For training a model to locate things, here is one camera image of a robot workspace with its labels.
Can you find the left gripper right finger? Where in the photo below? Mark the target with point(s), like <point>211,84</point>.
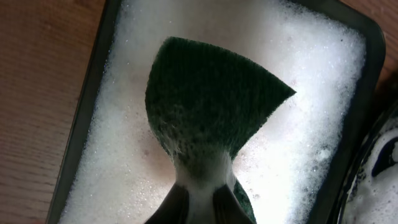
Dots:
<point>227,209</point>

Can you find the green yellow sponge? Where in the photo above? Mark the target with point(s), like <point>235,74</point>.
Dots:
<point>203,104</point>

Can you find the round black tray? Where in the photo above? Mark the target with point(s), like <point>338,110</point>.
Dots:
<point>369,193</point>

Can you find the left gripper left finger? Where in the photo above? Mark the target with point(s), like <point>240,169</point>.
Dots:
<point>174,208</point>

